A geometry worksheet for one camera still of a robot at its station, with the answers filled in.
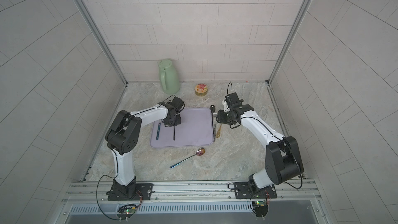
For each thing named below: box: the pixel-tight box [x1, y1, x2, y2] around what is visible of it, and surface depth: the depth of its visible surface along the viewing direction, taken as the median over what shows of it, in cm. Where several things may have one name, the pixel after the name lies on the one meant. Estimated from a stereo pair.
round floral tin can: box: [194, 83, 208, 97], surface depth 111 cm
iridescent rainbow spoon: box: [169, 147, 206, 170], surface depth 83 cm
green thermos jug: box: [158, 58, 181, 95], surface depth 98 cm
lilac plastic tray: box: [149, 107, 213, 147], surface depth 92 cm
